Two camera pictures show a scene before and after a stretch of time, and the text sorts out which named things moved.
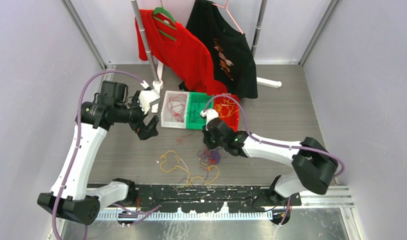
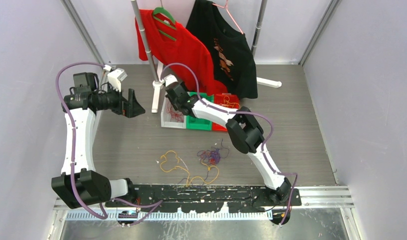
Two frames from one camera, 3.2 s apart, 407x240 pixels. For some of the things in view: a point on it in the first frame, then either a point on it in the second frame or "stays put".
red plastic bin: x=227 y=106 stays put
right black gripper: x=209 y=145 to x=170 y=100
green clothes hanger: x=163 y=11 stays put
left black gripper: x=144 y=131 to x=129 y=108
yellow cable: x=228 y=107 stays put
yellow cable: x=188 y=182 stays put
